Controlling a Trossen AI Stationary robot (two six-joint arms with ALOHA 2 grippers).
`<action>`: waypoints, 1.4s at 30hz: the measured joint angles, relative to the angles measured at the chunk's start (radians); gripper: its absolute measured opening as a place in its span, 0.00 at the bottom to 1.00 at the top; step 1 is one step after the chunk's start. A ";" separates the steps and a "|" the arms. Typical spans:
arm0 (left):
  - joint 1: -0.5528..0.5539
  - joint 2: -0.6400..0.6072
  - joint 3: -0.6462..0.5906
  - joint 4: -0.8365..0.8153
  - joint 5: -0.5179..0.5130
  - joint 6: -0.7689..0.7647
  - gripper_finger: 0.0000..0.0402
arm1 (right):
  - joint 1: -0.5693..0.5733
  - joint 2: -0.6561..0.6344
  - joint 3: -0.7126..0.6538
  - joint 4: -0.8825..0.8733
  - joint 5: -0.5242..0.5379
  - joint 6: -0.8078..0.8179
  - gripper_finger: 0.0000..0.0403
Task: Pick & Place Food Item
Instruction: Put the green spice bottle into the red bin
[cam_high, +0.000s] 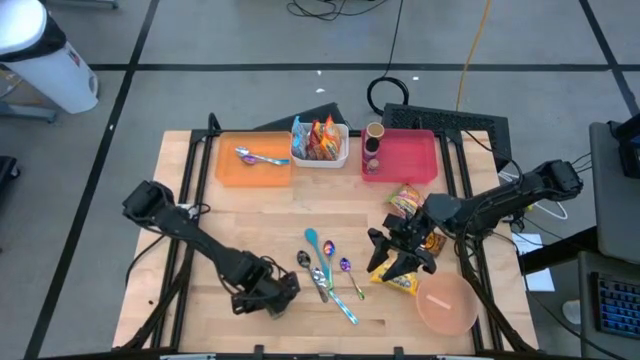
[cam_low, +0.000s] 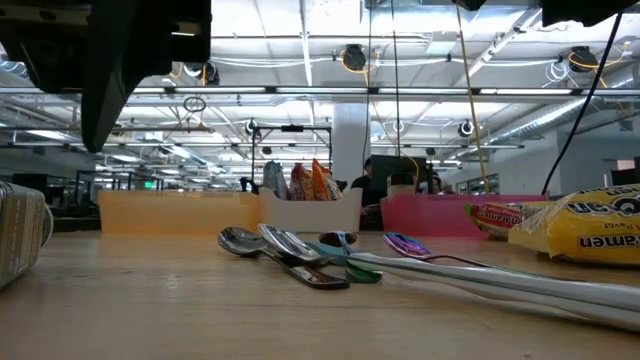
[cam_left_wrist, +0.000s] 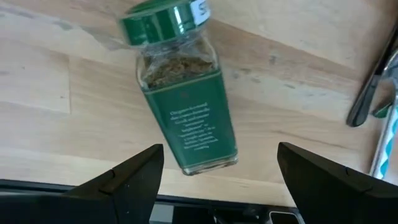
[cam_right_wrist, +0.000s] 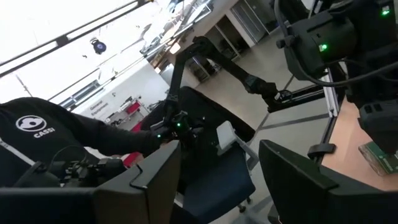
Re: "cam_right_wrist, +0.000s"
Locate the black table clamp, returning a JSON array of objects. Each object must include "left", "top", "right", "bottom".
[{"left": 307, "top": 142, "right": 337, "bottom": 160}]

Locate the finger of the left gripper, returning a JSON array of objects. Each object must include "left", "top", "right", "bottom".
[{"left": 368, "top": 123, "right": 398, "bottom": 155}]

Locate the table edge frame bar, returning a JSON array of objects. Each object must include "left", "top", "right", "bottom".
[{"left": 307, "top": 60, "right": 346, "bottom": 166}]

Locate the blue black office chair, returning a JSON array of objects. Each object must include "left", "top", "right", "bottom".
[{"left": 141, "top": 86, "right": 261, "bottom": 222}]

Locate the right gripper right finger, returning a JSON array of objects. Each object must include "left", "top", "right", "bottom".
[{"left": 257, "top": 139, "right": 371, "bottom": 224}]

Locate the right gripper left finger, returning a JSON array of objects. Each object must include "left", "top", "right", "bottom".
[{"left": 93, "top": 139, "right": 183, "bottom": 224}]

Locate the green spice jar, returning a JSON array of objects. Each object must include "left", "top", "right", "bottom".
[{"left": 358, "top": 141, "right": 398, "bottom": 177}]

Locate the black ceiling device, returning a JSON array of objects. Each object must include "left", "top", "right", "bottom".
[{"left": 90, "top": 37, "right": 108, "bottom": 55}]

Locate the person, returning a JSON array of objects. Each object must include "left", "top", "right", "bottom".
[{"left": 0, "top": 96, "right": 162, "bottom": 188}]

